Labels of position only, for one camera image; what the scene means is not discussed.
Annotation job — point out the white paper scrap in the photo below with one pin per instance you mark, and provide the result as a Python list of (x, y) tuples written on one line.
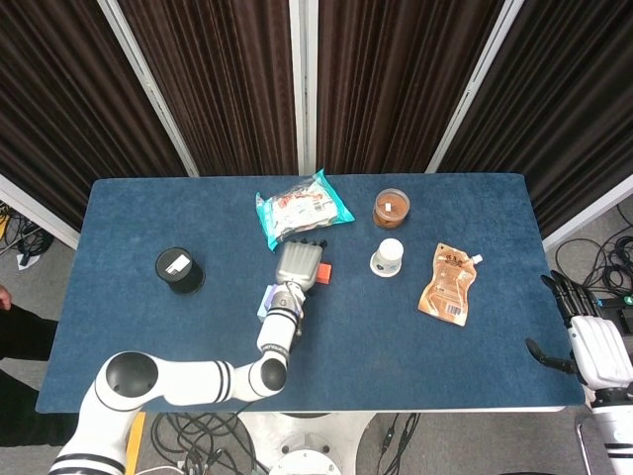
[(26, 261)]

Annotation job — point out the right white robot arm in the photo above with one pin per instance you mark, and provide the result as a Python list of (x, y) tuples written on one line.
[(615, 430)]

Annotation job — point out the small orange yellow cube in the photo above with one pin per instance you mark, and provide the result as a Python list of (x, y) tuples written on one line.
[(325, 274)]

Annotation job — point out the white partition frame post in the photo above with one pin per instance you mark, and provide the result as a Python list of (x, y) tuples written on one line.
[(471, 91), (37, 213), (593, 214), (151, 89), (302, 89)]

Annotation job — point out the teal snack packet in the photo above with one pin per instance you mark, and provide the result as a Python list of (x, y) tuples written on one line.
[(301, 210)]

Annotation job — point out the black power strip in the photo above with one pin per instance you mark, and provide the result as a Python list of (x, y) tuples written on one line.
[(618, 304)]

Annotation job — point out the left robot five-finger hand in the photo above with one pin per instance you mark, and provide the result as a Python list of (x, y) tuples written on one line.
[(297, 264)]

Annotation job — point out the orange spout pouch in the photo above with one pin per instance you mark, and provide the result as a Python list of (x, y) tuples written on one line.
[(447, 287)]

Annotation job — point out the clear jar of rubber bands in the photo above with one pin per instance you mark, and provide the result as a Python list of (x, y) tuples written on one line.
[(390, 208)]

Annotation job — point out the bystander black clothing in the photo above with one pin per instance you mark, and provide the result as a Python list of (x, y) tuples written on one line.
[(25, 336)]

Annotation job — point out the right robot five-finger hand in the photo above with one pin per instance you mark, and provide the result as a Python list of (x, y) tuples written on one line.
[(601, 353)]

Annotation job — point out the bystander bare hand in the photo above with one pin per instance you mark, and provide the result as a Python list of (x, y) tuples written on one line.
[(4, 297)]

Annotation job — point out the black mesh pen holder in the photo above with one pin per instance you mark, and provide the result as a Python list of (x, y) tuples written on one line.
[(180, 272)]

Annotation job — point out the yellow floor tape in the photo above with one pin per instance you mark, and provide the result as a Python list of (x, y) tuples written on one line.
[(134, 445)]

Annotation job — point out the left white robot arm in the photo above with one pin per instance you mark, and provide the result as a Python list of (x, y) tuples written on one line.
[(188, 383)]

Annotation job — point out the brown pleated curtain panel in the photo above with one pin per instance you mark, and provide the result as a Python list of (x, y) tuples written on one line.
[(59, 99), (395, 89), (569, 99), (222, 89)]

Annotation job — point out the blue table cloth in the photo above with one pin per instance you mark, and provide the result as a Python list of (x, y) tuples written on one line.
[(148, 222)]

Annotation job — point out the medium purple cube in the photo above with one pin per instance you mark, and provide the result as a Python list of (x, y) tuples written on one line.
[(268, 296)]

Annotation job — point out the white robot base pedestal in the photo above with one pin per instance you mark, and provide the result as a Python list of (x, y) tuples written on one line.
[(306, 445)]

